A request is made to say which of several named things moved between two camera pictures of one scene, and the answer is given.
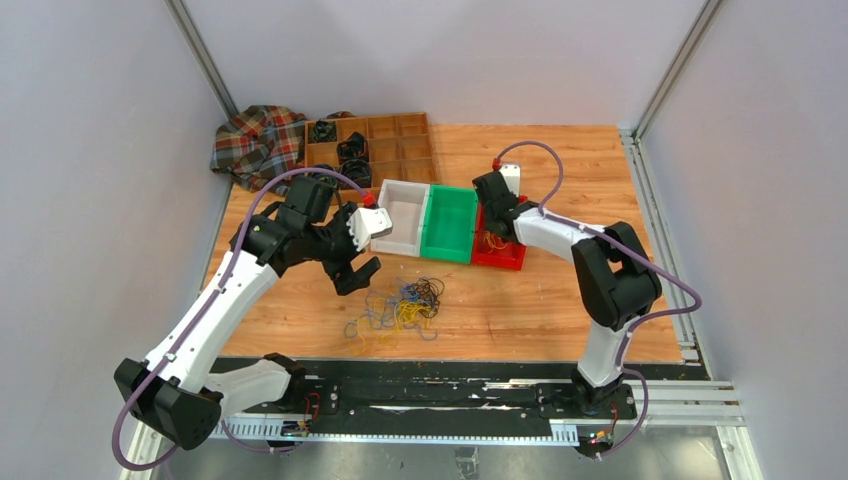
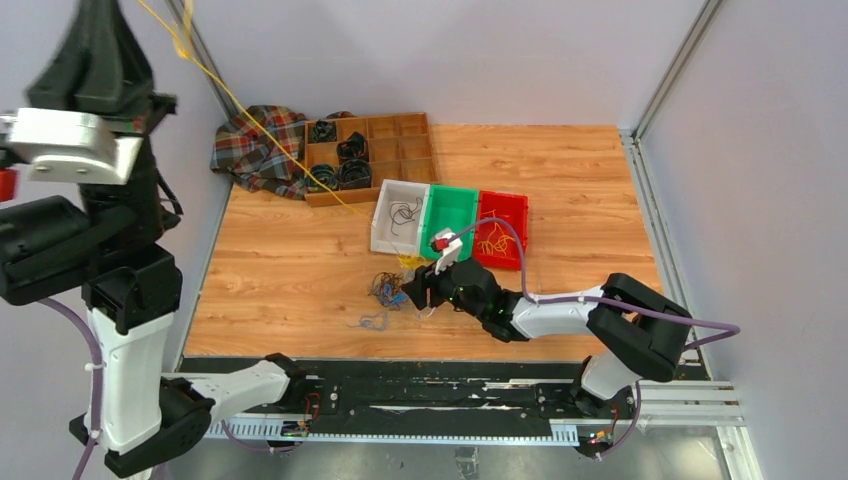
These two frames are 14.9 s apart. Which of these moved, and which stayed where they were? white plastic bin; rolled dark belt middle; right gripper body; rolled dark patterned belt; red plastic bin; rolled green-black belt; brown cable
Moved: brown cable; right gripper body
Stayed: rolled dark belt middle; white plastic bin; red plastic bin; rolled green-black belt; rolled dark patterned belt
